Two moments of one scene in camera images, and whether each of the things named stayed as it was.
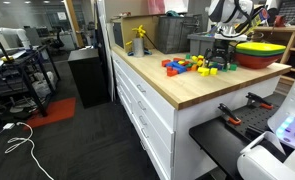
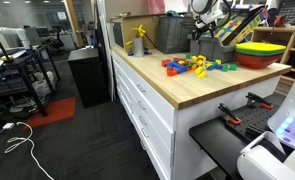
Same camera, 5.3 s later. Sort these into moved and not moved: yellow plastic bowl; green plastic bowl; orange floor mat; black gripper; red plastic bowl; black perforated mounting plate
Moved: black gripper
Not moved: black perforated mounting plate; green plastic bowl; yellow plastic bowl; red plastic bowl; orange floor mat
